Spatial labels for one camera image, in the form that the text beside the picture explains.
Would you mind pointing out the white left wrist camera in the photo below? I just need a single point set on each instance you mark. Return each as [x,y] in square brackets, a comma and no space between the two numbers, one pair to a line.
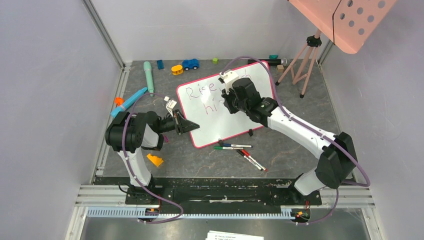
[170,104]

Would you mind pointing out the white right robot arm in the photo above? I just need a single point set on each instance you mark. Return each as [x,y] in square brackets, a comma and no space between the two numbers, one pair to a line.
[335,153]

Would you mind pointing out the green whiteboard marker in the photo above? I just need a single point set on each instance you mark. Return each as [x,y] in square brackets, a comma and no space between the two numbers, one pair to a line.
[227,148]

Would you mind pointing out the blue toy marker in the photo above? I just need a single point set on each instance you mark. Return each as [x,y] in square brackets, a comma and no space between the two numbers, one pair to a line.
[128,102]

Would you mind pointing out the dark blue block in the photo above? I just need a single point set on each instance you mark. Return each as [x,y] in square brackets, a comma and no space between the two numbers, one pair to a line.
[160,64]

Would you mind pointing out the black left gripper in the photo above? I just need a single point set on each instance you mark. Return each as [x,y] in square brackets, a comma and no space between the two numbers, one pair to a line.
[182,125]

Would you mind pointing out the white comb cable duct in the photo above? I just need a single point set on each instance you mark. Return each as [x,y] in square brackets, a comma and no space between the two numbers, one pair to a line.
[142,213]

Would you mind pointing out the wooden cube block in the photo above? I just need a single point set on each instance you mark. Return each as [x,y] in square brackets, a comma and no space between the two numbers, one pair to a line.
[280,68]

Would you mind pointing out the orange wedge block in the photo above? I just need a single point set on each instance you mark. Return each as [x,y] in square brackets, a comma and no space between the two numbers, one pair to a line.
[157,161]

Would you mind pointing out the green cube block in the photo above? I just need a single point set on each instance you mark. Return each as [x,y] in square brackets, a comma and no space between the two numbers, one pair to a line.
[215,60]

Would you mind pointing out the blue whiteboard marker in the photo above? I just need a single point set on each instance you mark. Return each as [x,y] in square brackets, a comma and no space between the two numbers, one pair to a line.
[235,145]

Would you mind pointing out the white printed paper sheet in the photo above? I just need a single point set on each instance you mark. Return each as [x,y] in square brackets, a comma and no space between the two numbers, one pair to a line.
[219,235]

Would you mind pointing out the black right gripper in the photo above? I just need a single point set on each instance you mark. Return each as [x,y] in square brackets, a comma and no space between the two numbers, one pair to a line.
[228,100]

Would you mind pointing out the orange small toy piece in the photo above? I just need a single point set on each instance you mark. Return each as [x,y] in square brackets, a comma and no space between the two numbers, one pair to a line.
[119,101]

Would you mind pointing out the pink tripod stand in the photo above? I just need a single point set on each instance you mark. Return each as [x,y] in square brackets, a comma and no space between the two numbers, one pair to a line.
[311,48]

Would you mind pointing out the black whiteboard marker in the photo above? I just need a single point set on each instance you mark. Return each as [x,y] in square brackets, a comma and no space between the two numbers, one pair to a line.
[249,160]

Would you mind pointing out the teal green toy microphone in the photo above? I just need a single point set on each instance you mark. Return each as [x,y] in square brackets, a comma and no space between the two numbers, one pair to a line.
[149,77]

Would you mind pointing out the pink perforated music stand tray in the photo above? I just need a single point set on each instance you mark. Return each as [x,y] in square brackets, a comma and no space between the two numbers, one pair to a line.
[347,23]

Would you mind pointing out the blue toy car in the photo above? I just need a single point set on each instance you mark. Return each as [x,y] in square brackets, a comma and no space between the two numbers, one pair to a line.
[190,64]

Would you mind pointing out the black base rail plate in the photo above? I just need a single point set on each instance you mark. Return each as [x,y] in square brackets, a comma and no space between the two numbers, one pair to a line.
[209,196]

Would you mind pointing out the pink framed whiteboard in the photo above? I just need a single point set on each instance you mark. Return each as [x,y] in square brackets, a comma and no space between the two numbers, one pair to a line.
[201,102]

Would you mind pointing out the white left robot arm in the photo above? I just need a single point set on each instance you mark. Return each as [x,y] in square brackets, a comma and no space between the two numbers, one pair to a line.
[131,133]

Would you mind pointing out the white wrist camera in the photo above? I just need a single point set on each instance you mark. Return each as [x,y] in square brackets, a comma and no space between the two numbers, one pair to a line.
[170,104]
[228,78]

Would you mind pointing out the black cylinder flashlight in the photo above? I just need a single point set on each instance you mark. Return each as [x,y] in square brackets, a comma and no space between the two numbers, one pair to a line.
[275,62]

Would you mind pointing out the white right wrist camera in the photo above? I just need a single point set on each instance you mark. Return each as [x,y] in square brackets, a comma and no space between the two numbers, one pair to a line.
[228,78]

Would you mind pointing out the yellow oval toy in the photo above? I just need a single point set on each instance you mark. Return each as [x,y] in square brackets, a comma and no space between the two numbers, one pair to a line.
[177,69]

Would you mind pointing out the red whiteboard marker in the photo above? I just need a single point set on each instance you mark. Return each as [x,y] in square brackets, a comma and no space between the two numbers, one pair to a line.
[248,155]

